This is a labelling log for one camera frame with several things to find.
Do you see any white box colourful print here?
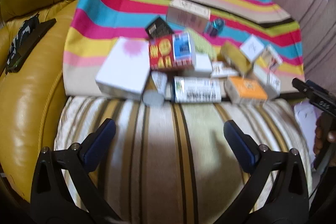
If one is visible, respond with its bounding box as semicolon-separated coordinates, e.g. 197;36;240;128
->
259;46;283;72

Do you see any large white box pink spot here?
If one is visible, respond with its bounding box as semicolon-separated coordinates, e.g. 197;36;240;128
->
95;37;151;101

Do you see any tall white box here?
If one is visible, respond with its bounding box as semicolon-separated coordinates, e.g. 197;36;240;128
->
253;64;281;99

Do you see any orange and white box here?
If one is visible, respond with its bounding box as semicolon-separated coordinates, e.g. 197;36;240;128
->
224;76;268;104

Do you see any pale green flat box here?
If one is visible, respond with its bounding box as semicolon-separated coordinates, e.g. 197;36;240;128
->
184;28;217;57

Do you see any silver box with barcode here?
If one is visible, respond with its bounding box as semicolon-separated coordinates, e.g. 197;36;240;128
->
172;76;221;103

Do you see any camouflage pattern pouch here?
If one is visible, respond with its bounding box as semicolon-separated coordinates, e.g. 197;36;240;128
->
7;14;40;67

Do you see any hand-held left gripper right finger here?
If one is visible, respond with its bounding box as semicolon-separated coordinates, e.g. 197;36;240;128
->
223;119;311;224

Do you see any white tube box grey end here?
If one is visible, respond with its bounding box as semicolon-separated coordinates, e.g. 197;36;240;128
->
143;71;168;106

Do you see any black small box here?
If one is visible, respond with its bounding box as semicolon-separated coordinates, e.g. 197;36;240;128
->
145;17;172;39

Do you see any shiny blue small box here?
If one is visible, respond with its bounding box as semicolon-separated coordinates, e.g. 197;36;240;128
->
206;18;226;37

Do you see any person's right hand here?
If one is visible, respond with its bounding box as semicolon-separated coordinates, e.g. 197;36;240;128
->
314;115;336;155

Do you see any long beige box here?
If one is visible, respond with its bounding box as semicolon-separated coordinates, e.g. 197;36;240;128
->
167;0;211;33

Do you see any yellow leather sofa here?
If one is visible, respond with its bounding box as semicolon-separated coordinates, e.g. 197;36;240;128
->
0;0;105;203

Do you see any multicolour striped cloth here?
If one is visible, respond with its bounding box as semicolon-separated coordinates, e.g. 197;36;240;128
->
63;0;306;98

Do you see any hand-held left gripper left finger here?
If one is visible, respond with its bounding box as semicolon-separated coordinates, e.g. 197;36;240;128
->
30;118;124;224

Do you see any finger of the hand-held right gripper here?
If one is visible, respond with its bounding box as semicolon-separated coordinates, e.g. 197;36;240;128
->
306;80;336;103
292;77;336;115

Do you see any golden yellow box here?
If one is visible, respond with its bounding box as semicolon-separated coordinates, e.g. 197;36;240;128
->
217;43;254;75

